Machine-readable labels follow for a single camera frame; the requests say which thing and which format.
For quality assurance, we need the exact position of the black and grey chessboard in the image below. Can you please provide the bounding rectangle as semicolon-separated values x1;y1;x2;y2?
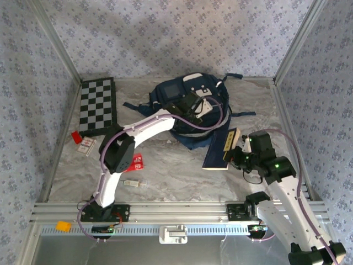
78;77;119;137

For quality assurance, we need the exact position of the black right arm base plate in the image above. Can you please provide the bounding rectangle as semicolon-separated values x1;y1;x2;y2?
226;203;278;221

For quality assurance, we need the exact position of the red pencil pouch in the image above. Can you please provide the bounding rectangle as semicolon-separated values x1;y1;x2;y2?
121;153;145;173

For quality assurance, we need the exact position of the white plastic latch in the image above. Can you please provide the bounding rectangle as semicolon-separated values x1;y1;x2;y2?
159;225;188;245

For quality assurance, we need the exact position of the orange plastic connector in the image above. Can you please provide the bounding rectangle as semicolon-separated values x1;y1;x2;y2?
56;220;72;232

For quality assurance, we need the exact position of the slotted grey cable duct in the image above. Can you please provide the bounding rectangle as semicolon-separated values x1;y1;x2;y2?
41;225;322;235

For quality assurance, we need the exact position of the blue book with yellow label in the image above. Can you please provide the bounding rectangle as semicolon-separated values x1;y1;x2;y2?
202;128;240;171

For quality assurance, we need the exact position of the aluminium side rail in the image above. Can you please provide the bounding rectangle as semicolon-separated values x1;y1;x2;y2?
271;78;325;204
37;78;83;204

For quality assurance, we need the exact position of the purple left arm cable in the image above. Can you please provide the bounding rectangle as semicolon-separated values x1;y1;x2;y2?
78;96;224;243

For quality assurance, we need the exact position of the navy blue backpack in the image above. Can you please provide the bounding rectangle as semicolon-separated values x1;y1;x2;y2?
122;72;256;151

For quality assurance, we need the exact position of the white and red card box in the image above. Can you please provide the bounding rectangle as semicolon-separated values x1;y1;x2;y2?
76;136;97;157

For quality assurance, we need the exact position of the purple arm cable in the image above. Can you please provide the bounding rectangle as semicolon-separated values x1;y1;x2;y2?
78;96;224;243
252;129;337;265

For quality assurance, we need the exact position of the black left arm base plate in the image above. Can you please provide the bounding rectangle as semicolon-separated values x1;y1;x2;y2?
79;204;131;223

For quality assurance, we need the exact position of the grey metal sheet panel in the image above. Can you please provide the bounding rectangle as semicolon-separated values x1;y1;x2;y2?
33;234;331;265

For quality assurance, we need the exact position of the aluminium frame rail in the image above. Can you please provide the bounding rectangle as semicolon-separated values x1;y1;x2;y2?
30;202;330;223

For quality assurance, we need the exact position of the aluminium frame post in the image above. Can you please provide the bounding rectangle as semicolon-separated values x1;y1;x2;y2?
272;0;329;83
27;0;83;83

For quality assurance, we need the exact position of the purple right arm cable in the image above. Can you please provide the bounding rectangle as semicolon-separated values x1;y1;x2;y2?
252;129;337;265

